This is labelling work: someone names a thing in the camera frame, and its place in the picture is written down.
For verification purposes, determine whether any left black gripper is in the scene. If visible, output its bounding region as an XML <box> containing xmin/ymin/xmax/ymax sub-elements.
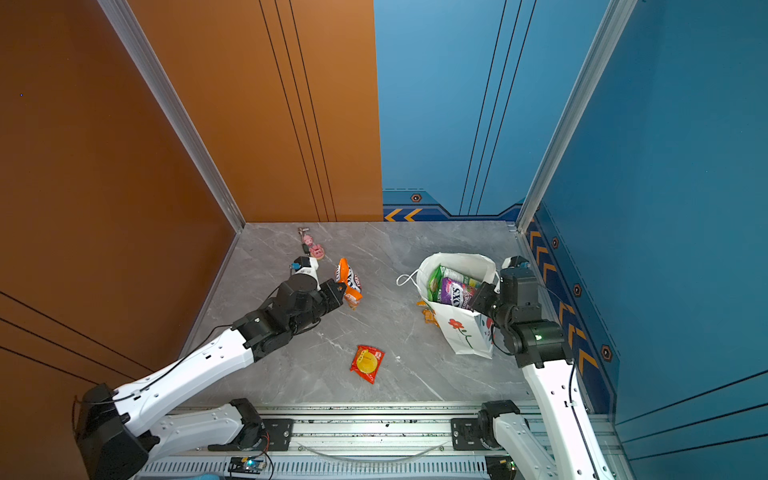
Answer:
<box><xmin>289</xmin><ymin>279</ymin><xmax>349</xmax><ymax>340</ymax></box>

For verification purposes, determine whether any orange snack bag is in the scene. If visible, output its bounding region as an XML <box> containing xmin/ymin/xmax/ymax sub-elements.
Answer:
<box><xmin>335</xmin><ymin>258</ymin><xmax>363</xmax><ymax>309</ymax></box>

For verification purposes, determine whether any white floral paper bag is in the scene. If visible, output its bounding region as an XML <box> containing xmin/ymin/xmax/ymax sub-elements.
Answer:
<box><xmin>396</xmin><ymin>253</ymin><xmax>498</xmax><ymax>359</ymax></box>

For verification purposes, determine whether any purple white snack bag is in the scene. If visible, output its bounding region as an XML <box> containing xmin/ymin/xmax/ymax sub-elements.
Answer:
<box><xmin>437</xmin><ymin>278</ymin><xmax>477</xmax><ymax>309</ymax></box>

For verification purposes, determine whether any green twin snack pack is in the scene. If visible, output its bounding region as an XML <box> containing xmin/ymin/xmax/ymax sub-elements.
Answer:
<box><xmin>427</xmin><ymin>265</ymin><xmax>480</xmax><ymax>303</ymax></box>

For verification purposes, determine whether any small orange snack packet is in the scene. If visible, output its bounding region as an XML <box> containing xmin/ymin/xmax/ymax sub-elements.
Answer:
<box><xmin>417</xmin><ymin>301</ymin><xmax>439</xmax><ymax>326</ymax></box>

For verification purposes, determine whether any red yellow snack packet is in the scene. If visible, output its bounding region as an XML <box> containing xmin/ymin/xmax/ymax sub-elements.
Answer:
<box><xmin>350</xmin><ymin>345</ymin><xmax>385</xmax><ymax>384</ymax></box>

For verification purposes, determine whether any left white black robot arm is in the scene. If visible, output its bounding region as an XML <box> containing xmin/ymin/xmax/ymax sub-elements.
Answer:
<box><xmin>74</xmin><ymin>274</ymin><xmax>346</xmax><ymax>479</ymax></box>

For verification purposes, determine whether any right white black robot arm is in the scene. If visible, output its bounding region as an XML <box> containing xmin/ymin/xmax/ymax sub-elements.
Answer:
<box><xmin>471</xmin><ymin>263</ymin><xmax>614</xmax><ymax>479</ymax></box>

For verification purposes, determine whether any green circuit board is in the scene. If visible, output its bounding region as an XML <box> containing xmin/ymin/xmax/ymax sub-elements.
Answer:
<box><xmin>227</xmin><ymin>456</ymin><xmax>268</xmax><ymax>476</ymax></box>

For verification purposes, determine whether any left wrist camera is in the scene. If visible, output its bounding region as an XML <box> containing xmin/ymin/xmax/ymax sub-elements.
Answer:
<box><xmin>290</xmin><ymin>256</ymin><xmax>319</xmax><ymax>283</ymax></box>

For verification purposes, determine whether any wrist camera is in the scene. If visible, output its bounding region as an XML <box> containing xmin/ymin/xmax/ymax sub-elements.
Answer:
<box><xmin>290</xmin><ymin>256</ymin><xmax>319</xmax><ymax>283</ymax></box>
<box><xmin>502</xmin><ymin>255</ymin><xmax>530</xmax><ymax>269</ymax></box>

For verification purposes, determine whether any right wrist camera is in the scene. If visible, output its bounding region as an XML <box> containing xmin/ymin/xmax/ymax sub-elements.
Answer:
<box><xmin>502</xmin><ymin>255</ymin><xmax>530</xmax><ymax>269</ymax></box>

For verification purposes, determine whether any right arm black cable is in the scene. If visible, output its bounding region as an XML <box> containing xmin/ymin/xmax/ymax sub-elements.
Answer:
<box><xmin>488</xmin><ymin>281</ymin><xmax>601</xmax><ymax>480</ymax></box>

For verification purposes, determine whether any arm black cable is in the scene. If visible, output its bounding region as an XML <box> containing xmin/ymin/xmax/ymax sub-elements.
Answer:
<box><xmin>71</xmin><ymin>281</ymin><xmax>283</xmax><ymax>463</ymax></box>
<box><xmin>488</xmin><ymin>281</ymin><xmax>601</xmax><ymax>480</ymax></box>

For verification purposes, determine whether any pink keychain toy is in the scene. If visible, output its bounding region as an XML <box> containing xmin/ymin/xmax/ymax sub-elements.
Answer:
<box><xmin>298</xmin><ymin>227</ymin><xmax>325</xmax><ymax>260</ymax></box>

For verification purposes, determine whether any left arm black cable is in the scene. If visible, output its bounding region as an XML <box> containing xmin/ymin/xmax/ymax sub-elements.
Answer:
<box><xmin>71</xmin><ymin>281</ymin><xmax>283</xmax><ymax>463</ymax></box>

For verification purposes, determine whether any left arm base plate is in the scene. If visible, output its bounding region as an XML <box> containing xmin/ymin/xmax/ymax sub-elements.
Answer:
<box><xmin>207</xmin><ymin>419</ymin><xmax>294</xmax><ymax>453</ymax></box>

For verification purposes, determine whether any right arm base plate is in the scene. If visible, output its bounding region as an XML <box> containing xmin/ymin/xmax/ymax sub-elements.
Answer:
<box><xmin>450</xmin><ymin>417</ymin><xmax>499</xmax><ymax>451</ymax></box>

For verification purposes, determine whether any aluminium mounting rail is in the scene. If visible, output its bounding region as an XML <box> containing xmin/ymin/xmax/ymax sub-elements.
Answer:
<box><xmin>107</xmin><ymin>401</ymin><xmax>637</xmax><ymax>480</ymax></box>

